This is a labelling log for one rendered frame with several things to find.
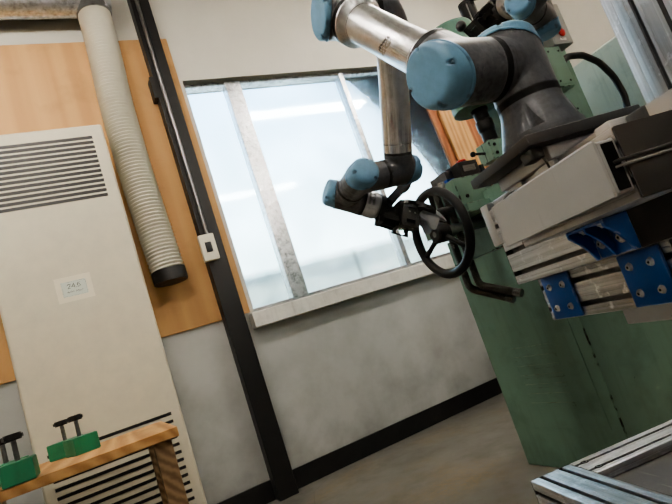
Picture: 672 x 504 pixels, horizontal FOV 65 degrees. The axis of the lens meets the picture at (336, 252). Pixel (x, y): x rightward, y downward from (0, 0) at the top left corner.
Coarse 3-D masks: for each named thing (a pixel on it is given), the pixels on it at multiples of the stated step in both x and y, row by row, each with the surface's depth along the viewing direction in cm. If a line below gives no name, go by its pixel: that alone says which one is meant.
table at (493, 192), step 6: (492, 186) 165; (498, 186) 163; (486, 192) 168; (492, 192) 166; (498, 192) 163; (504, 192) 161; (486, 198) 167; (492, 198) 166; (468, 204) 163; (474, 204) 164; (480, 204) 165; (468, 210) 163; (474, 210) 164; (480, 210) 167; (450, 222) 172
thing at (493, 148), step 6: (498, 138) 180; (486, 144) 179; (492, 144) 178; (498, 144) 179; (480, 150) 182; (486, 150) 180; (492, 150) 178; (498, 150) 179; (480, 156) 183; (486, 156) 180; (492, 156) 178; (498, 156) 178; (486, 162) 181; (492, 162) 181
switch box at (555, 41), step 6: (558, 12) 189; (564, 24) 189; (558, 36) 185; (564, 36) 187; (570, 36) 188; (546, 42) 187; (552, 42) 184; (558, 42) 185; (564, 42) 186; (570, 42) 187; (564, 48) 190
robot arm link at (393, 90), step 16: (384, 0) 121; (400, 16) 125; (384, 64) 129; (384, 80) 131; (400, 80) 130; (384, 96) 132; (400, 96) 131; (384, 112) 134; (400, 112) 132; (384, 128) 135; (400, 128) 134; (384, 144) 137; (400, 144) 135; (384, 160) 137; (400, 160) 136; (416, 160) 139; (400, 176) 137; (416, 176) 140
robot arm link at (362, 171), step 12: (348, 168) 133; (360, 168) 130; (372, 168) 131; (384, 168) 135; (348, 180) 132; (360, 180) 130; (372, 180) 130; (384, 180) 135; (348, 192) 135; (360, 192) 134
